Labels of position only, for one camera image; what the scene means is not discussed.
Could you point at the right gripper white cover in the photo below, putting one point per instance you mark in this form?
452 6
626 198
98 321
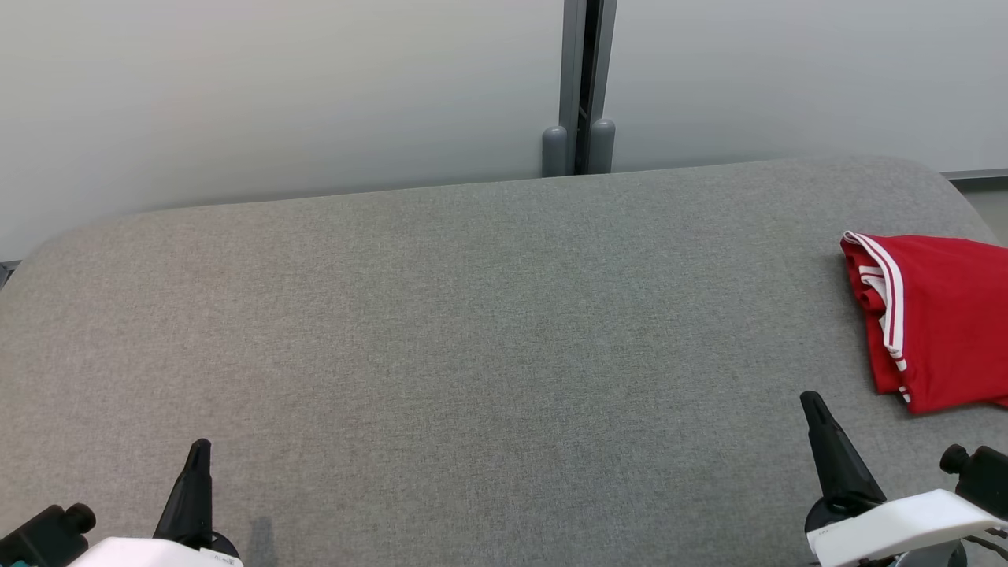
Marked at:
890 524

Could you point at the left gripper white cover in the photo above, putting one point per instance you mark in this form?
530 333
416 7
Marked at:
142 555

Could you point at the red jersey with black lettering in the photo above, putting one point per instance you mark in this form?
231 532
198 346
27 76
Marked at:
953 315

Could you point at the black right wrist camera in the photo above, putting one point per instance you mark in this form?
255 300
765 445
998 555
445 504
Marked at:
984 476

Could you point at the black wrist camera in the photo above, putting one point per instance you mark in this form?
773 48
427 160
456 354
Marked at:
984 476
39 539

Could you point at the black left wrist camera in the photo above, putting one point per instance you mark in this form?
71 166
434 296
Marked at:
39 539

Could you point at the grey floor rail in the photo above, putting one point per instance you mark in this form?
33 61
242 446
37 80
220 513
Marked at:
980 175

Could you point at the grey partition post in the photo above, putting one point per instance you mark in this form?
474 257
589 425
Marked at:
571 79

